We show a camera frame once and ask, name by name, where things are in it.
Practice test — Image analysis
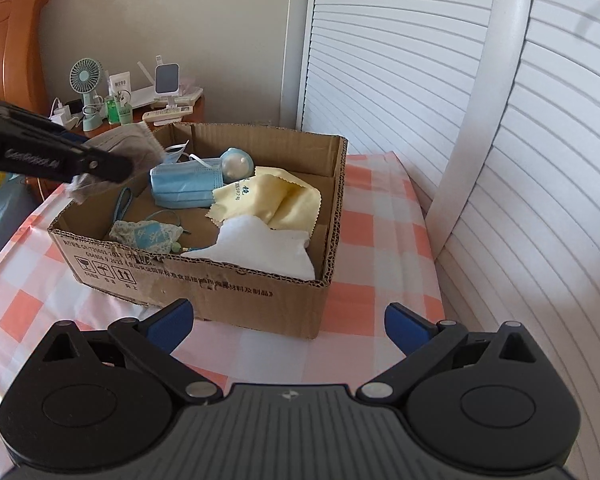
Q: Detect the white remote control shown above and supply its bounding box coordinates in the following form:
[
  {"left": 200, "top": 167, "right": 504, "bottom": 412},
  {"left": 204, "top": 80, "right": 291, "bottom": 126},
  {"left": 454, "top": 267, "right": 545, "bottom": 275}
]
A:
[{"left": 143, "top": 105, "right": 194, "bottom": 122}]

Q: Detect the white cloth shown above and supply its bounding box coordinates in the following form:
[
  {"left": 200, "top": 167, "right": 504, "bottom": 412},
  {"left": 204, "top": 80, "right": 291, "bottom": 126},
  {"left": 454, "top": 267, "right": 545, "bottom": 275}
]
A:
[{"left": 180, "top": 215, "right": 316, "bottom": 281}]

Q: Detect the grey mask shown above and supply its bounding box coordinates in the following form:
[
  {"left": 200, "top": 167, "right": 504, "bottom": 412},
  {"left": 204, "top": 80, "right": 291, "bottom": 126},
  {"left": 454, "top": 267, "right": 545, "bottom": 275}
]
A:
[{"left": 62, "top": 122, "right": 167, "bottom": 206}]

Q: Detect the white carton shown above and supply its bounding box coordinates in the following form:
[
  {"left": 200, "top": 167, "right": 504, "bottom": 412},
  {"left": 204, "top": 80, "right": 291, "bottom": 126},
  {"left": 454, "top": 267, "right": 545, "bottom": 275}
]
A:
[{"left": 109, "top": 74, "right": 133, "bottom": 99}]

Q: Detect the green desk fan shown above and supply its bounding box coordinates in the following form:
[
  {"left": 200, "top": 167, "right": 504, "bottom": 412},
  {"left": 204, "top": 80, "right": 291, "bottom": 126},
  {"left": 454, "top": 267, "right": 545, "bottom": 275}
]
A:
[{"left": 69, "top": 58, "right": 104, "bottom": 134}]

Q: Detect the white and blue round toy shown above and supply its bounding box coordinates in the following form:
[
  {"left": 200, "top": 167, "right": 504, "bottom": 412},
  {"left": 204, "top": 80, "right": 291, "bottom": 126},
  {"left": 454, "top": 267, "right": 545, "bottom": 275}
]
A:
[{"left": 221, "top": 148, "right": 255, "bottom": 184}]

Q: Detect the wooden nightstand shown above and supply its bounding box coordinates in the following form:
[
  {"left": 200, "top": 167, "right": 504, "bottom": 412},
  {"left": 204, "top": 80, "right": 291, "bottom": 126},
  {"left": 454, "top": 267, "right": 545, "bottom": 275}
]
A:
[{"left": 27, "top": 95, "right": 207, "bottom": 202}]

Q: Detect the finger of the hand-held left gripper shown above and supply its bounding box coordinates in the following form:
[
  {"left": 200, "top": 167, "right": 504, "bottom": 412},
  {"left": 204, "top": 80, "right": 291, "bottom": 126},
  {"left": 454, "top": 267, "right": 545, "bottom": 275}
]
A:
[
  {"left": 0, "top": 93, "right": 89, "bottom": 149},
  {"left": 73, "top": 146, "right": 134, "bottom": 184}
]

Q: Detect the white stand with grey screen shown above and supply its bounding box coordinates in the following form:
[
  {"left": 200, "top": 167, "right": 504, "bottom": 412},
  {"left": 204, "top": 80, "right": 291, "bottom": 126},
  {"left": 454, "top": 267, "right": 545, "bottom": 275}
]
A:
[{"left": 154, "top": 57, "right": 181, "bottom": 107}]

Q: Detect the wooden headboard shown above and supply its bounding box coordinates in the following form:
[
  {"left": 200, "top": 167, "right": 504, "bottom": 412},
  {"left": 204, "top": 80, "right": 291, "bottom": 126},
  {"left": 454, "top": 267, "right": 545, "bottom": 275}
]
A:
[{"left": 0, "top": 0, "right": 54, "bottom": 117}]

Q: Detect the pink and white checked tablecloth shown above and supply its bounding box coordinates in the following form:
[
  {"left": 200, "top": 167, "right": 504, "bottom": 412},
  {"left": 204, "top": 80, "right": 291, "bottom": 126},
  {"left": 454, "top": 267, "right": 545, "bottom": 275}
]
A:
[{"left": 0, "top": 150, "right": 447, "bottom": 480}]

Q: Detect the white louvered door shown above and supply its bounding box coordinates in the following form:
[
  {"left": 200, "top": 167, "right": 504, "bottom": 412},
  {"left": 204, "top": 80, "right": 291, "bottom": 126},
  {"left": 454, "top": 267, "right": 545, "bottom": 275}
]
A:
[
  {"left": 295, "top": 0, "right": 537, "bottom": 261},
  {"left": 425, "top": 0, "right": 600, "bottom": 480}
]

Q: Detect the brown cardboard box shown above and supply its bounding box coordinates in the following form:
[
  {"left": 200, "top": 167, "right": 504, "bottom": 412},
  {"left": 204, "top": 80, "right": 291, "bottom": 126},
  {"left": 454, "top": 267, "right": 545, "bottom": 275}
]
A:
[{"left": 47, "top": 121, "right": 349, "bottom": 341}]

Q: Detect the yellow cleaning cloth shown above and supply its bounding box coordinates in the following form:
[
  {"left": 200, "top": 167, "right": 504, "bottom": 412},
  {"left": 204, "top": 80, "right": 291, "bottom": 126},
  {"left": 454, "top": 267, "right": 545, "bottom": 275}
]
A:
[{"left": 205, "top": 166, "right": 324, "bottom": 234}]

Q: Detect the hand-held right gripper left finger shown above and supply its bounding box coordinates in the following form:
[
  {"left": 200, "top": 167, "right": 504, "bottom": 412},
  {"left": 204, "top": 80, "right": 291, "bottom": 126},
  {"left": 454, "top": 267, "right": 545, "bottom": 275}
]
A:
[{"left": 39, "top": 298, "right": 221, "bottom": 402}]

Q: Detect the white power strip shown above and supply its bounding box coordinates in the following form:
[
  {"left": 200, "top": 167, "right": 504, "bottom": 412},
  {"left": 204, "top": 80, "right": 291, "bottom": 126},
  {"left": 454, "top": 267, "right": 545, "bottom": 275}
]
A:
[{"left": 50, "top": 112, "right": 83, "bottom": 130}]

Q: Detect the blue face mask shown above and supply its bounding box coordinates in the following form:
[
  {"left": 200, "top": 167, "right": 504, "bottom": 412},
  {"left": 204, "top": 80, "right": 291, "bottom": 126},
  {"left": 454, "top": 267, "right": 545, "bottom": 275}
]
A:
[{"left": 150, "top": 141, "right": 226, "bottom": 210}]

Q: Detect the patterned sachet pouch with cord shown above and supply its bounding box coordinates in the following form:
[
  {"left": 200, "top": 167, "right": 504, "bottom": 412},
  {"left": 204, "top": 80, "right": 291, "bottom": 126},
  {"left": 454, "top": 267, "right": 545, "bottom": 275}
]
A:
[{"left": 108, "top": 187, "right": 202, "bottom": 261}]

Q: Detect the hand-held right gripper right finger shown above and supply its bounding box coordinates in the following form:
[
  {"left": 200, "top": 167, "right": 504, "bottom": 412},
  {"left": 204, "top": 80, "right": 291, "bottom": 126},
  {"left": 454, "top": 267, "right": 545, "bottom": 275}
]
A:
[{"left": 357, "top": 303, "right": 552, "bottom": 402}]

